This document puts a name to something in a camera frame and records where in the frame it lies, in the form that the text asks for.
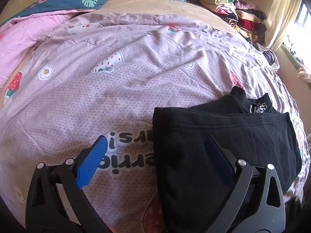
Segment pink strawberry printed blanket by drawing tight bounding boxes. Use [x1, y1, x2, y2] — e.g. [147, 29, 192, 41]
[0, 12, 311, 233]

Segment pile of folded clothes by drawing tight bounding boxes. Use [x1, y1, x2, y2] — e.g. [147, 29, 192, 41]
[198, 0, 268, 42]

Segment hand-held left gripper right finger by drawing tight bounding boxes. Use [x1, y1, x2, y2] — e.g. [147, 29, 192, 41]
[204, 135, 286, 233]

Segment beige blanket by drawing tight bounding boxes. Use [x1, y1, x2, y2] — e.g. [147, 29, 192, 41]
[96, 0, 245, 38]

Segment cream curtain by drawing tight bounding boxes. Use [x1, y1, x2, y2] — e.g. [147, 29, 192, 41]
[264, 0, 303, 52]

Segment window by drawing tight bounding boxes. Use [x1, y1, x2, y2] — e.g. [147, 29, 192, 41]
[292, 0, 311, 44]

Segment black sweater orange patches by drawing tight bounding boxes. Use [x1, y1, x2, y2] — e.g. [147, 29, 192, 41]
[153, 86, 302, 233]

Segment blue floral quilt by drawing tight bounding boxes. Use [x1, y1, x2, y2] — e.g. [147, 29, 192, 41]
[7, 0, 120, 22]

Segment clothes heap on windowsill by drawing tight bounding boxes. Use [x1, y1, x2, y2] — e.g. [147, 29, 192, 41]
[282, 41, 311, 83]

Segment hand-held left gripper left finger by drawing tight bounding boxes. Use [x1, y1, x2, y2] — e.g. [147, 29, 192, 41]
[25, 135, 108, 233]

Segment pink quilt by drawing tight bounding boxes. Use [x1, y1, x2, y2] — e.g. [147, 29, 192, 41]
[0, 12, 82, 89]

